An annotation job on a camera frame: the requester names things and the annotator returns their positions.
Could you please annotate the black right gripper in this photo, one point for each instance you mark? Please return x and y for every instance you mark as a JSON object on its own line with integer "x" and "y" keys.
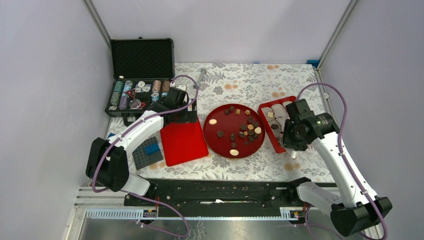
{"x": 287, "y": 141}

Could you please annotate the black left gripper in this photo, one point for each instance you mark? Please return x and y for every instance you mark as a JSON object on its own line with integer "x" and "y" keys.
{"x": 189, "y": 116}

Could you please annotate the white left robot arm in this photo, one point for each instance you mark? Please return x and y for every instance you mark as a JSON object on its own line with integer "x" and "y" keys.
{"x": 107, "y": 164}

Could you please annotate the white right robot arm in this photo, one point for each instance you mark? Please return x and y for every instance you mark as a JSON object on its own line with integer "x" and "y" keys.
{"x": 357, "y": 207}

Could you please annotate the red chocolate box tray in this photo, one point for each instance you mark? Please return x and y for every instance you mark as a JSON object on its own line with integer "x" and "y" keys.
{"x": 278, "y": 107}

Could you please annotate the white oval chocolate left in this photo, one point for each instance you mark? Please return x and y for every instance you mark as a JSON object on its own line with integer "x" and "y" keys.
{"x": 212, "y": 121}

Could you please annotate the white oval chocolate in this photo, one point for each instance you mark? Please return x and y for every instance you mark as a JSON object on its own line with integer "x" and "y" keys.
{"x": 212, "y": 121}
{"x": 234, "y": 152}

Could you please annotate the white round chocolate right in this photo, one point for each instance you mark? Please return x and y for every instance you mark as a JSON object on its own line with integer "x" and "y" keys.
{"x": 258, "y": 130}

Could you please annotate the dark chocolate alone left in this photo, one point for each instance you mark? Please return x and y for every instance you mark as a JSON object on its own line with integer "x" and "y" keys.
{"x": 220, "y": 133}

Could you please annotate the white oval chocolate bottom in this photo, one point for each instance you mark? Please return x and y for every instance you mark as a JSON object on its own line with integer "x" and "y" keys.
{"x": 234, "y": 152}

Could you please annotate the blue fifty poker chip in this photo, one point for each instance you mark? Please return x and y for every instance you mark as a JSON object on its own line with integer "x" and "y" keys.
{"x": 155, "y": 96}

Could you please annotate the red square box lid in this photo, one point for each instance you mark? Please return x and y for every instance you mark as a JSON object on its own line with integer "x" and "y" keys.
{"x": 183, "y": 142}

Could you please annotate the black poker chip case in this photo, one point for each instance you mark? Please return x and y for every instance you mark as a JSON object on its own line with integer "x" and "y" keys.
{"x": 142, "y": 59}

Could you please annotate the floral table cloth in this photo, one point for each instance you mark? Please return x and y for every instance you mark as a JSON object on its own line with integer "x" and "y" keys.
{"x": 249, "y": 85}

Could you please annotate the round red plate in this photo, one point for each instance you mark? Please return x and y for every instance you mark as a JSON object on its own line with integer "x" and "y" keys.
{"x": 238, "y": 131}

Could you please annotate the grey lego baseplate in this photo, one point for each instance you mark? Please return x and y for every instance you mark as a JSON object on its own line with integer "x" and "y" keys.
{"x": 141, "y": 160}

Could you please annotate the small blue lego brick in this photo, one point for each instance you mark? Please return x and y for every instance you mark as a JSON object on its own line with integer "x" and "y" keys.
{"x": 109, "y": 135}

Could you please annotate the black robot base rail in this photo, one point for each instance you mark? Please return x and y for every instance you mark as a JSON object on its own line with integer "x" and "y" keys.
{"x": 217, "y": 198}

